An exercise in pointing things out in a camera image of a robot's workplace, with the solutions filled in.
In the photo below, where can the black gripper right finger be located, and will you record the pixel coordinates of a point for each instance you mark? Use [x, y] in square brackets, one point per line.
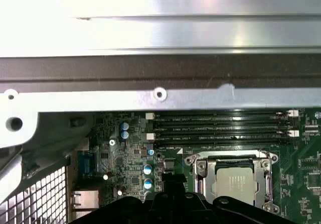
[238, 214]

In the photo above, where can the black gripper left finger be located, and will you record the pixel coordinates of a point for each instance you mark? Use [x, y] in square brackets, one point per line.
[125, 211]

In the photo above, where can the silver CPU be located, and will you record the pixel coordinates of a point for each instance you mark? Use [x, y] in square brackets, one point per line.
[234, 181]

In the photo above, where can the metal socket cover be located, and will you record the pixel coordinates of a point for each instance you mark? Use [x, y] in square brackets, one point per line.
[206, 178]

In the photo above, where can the thin metal locking lever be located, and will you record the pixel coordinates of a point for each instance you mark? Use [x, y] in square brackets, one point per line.
[225, 153]

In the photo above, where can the CPU socket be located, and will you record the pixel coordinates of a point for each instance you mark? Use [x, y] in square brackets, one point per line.
[233, 162]

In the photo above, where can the RAM slot white clips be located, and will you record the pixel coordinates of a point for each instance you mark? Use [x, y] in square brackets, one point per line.
[213, 134]
[220, 114]

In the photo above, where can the RAM slot black clips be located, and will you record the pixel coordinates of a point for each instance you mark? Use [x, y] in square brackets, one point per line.
[220, 124]

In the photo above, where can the green motherboard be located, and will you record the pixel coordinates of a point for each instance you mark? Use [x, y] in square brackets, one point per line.
[296, 173]

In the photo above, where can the black PC case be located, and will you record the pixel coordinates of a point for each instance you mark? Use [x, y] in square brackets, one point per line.
[160, 70]

